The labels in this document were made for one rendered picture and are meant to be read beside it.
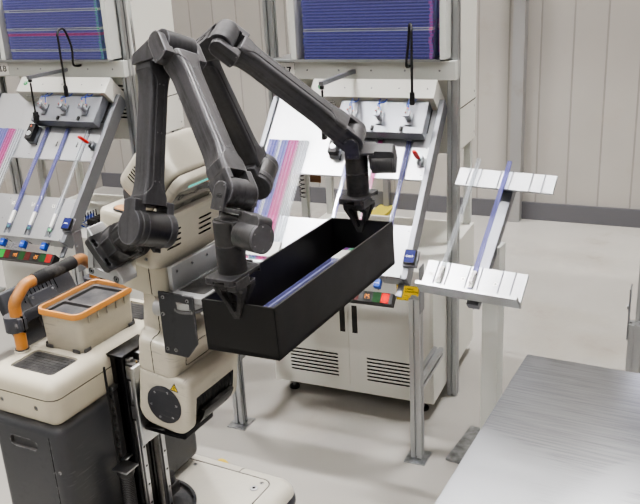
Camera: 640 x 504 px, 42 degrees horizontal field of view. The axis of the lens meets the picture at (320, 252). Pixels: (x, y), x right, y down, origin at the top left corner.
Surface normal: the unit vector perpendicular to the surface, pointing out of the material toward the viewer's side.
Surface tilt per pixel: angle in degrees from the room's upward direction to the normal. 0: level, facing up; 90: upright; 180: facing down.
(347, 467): 0
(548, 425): 0
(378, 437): 0
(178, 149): 43
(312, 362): 90
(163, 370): 90
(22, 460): 90
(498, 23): 90
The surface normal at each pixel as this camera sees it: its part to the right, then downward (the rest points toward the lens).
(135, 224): -0.67, -0.07
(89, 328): 0.88, 0.15
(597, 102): -0.41, 0.33
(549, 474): -0.05, -0.94
